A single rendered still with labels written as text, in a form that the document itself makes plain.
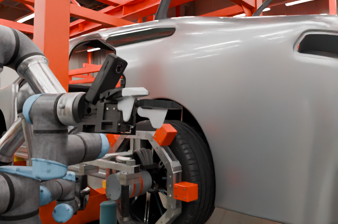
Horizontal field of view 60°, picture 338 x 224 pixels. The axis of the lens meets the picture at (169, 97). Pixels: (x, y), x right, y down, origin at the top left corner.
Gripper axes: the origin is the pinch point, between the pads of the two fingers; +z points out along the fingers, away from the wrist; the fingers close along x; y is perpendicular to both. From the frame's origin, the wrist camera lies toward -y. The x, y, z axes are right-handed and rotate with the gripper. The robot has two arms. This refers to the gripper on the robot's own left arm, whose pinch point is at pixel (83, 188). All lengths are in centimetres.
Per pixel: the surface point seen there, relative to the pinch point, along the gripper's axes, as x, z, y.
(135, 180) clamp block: 28.3, -23.1, -8.8
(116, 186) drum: 18.5, -9.7, -2.8
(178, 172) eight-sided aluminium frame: 48, -14, -10
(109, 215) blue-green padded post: 13.2, 0.9, 14.3
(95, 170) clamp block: 5.4, 2.0, -8.8
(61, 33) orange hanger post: -21, 23, -88
